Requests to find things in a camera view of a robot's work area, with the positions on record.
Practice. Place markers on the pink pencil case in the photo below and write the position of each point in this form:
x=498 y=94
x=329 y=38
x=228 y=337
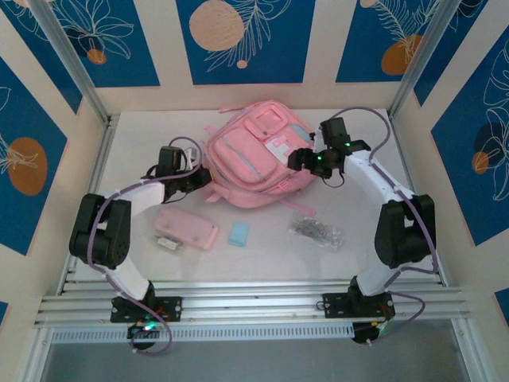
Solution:
x=187 y=227

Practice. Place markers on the pink backpack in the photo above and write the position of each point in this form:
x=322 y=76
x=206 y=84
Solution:
x=238 y=159

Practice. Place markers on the clear bag of metal clips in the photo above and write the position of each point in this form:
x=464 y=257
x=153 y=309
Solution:
x=314 y=231

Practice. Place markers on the blue sticky note pad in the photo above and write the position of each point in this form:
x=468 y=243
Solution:
x=239 y=234

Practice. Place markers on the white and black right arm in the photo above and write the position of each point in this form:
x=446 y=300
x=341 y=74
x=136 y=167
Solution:
x=370 y=175

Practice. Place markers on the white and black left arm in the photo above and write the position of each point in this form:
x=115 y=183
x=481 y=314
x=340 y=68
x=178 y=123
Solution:
x=139 y=197

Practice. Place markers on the clear bag with white eraser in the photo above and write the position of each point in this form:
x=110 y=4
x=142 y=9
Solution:
x=169 y=242

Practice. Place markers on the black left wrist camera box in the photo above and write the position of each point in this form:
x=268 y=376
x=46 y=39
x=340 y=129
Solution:
x=169 y=159

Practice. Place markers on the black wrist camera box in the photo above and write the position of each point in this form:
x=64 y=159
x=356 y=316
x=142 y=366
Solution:
x=333 y=131
x=169 y=159

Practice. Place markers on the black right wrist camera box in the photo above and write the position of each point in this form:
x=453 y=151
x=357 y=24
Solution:
x=333 y=131

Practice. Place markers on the aluminium side rail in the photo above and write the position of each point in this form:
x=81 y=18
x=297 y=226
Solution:
x=99 y=159
x=401 y=151

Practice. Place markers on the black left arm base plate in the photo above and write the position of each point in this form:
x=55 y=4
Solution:
x=171 y=308

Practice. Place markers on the wide aluminium base rail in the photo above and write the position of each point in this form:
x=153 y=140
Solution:
x=254 y=302

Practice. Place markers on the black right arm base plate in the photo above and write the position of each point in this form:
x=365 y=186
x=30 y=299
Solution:
x=336 y=304

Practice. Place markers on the aluminium frame post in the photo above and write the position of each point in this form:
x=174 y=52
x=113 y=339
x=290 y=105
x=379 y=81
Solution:
x=421 y=51
x=67 y=51

